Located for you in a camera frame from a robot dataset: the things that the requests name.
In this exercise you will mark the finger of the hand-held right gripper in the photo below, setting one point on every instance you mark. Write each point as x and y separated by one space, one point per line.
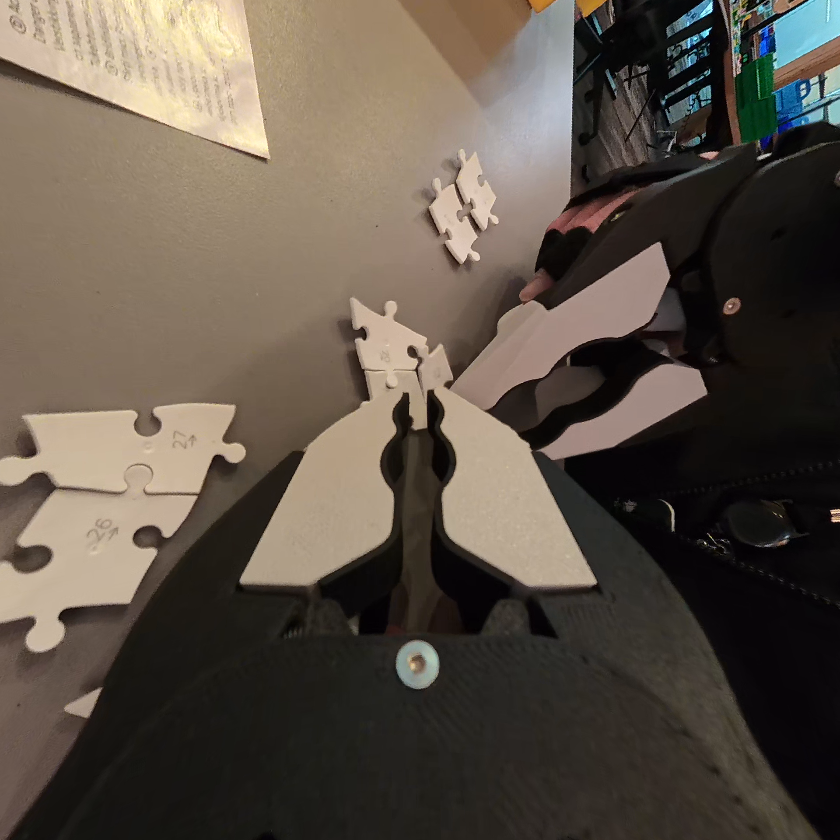
604 295
656 400

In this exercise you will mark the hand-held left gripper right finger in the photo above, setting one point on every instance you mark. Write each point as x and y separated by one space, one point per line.
505 518

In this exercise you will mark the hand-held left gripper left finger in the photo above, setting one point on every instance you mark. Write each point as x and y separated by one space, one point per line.
328 518

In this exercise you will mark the white puzzle piece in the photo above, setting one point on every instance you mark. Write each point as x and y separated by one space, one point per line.
461 241
88 705
384 341
387 384
65 577
197 459
447 210
474 187
79 446
436 371

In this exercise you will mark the person's right hand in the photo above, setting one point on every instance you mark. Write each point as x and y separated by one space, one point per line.
590 213

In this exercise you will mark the green plastic crates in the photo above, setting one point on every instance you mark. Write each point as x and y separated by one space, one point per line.
754 98

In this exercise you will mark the black sunglasses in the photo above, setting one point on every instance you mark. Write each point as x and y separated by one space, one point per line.
761 525

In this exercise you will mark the black chairs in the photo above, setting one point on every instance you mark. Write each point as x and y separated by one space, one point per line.
656 65

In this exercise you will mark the black jacket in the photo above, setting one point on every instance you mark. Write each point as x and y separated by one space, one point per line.
754 623

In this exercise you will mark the white instruction sheet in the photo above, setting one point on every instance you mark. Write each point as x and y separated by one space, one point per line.
131 52

